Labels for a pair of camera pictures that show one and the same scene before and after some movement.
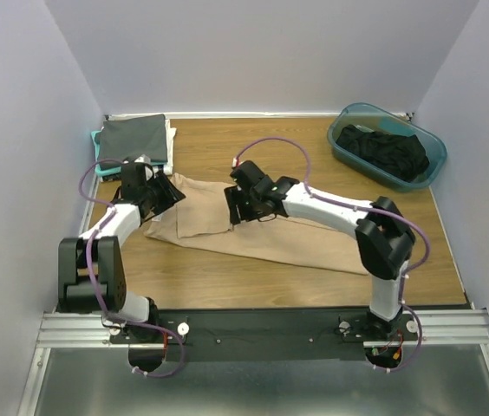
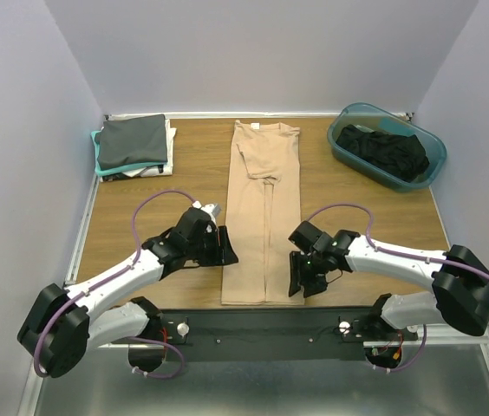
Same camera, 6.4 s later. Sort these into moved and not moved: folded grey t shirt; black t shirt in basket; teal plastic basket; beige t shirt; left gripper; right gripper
Moved: left gripper; beige t shirt; right gripper
Not moved: folded grey t shirt; teal plastic basket; black t shirt in basket
